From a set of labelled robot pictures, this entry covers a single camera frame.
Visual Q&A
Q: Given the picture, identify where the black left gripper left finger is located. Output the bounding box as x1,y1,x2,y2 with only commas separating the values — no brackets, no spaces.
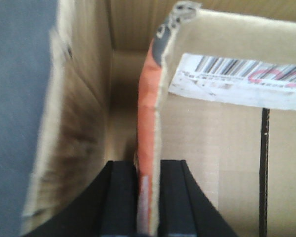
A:
25,161,137,237

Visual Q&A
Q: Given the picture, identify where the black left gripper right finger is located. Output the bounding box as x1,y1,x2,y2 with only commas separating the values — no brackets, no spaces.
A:
158,160,238,237

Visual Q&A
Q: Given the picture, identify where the cardboard box red print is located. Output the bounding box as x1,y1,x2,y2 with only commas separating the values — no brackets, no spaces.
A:
21,0,296,237

